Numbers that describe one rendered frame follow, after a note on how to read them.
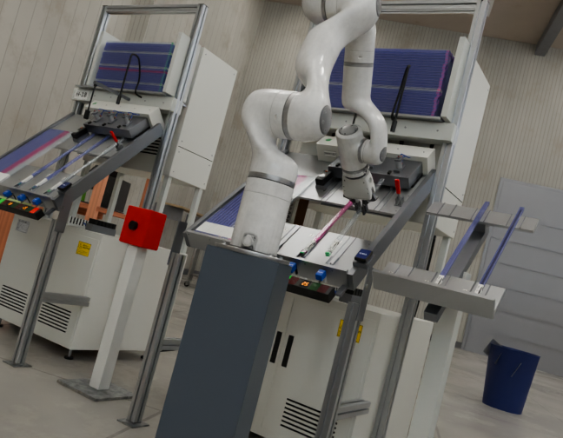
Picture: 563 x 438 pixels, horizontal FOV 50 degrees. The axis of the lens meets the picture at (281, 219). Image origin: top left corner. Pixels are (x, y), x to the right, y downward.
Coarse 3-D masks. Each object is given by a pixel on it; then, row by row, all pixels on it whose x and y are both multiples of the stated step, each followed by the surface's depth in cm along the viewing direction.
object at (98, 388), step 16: (128, 208) 256; (128, 224) 254; (144, 224) 249; (160, 224) 254; (128, 240) 252; (144, 240) 248; (128, 256) 253; (144, 256) 255; (128, 272) 251; (128, 288) 251; (112, 304) 252; (128, 304) 252; (112, 320) 250; (112, 336) 249; (112, 352) 250; (96, 368) 249; (112, 368) 251; (64, 384) 244; (80, 384) 248; (96, 384) 248; (112, 384) 261; (96, 400) 235; (112, 400) 242
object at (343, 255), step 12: (288, 228) 215; (300, 228) 214; (288, 240) 208; (300, 240) 207; (324, 240) 205; (348, 240) 203; (360, 240) 202; (288, 252) 202; (312, 252) 200; (324, 252) 199; (336, 252) 198; (348, 252) 197; (336, 264) 192; (348, 264) 191
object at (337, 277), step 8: (192, 232) 218; (192, 240) 221; (200, 240) 218; (208, 240) 216; (216, 240) 213; (224, 240) 211; (200, 248) 221; (288, 256) 196; (296, 256) 196; (296, 264) 196; (304, 264) 194; (312, 264) 192; (320, 264) 190; (328, 264) 189; (296, 272) 199; (304, 272) 196; (312, 272) 194; (328, 272) 190; (336, 272) 188; (344, 272) 186; (328, 280) 192; (336, 280) 190; (344, 280) 188
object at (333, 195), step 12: (300, 156) 263; (312, 156) 261; (300, 168) 254; (312, 168) 252; (324, 168) 250; (336, 180) 240; (420, 180) 230; (312, 192) 234; (324, 192) 233; (336, 192) 232; (384, 192) 226; (408, 192) 223; (324, 204) 234; (336, 204) 225; (372, 204) 220; (384, 204) 218
